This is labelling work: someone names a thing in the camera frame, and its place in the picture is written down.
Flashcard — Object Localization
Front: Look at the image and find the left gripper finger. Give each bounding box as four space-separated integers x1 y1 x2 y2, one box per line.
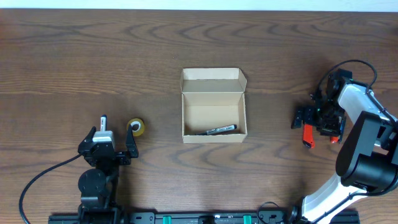
78 126 96 152
125 124 139 158

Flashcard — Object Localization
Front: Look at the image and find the yellow tape roll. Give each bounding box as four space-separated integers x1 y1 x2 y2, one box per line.
127 118 145 137

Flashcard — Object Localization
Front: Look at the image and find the red utility knife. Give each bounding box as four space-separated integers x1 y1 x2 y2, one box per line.
302 124 315 148

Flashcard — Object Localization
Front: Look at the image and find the blue capped white marker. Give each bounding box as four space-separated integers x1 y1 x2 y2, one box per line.
99 114 107 132

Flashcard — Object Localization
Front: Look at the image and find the black whiteboard marker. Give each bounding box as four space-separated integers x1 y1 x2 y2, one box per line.
197 124 237 136

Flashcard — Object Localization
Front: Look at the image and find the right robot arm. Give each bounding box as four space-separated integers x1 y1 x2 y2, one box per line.
289 68 397 223

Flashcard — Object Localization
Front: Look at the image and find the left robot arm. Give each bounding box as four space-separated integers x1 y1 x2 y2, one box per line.
78 125 139 223

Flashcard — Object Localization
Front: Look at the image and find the open cardboard box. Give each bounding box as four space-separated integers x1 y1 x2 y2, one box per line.
180 68 248 144

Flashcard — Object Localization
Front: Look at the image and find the right black cable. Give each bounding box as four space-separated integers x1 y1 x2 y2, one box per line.
313 58 398 223

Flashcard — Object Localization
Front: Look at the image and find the black cable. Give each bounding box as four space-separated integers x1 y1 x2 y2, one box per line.
18 154 85 224
313 58 398 223

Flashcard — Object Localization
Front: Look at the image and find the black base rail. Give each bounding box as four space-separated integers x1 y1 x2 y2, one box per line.
48 211 361 224

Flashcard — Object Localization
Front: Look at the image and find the left black cable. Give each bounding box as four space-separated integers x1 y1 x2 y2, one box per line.
18 154 85 224

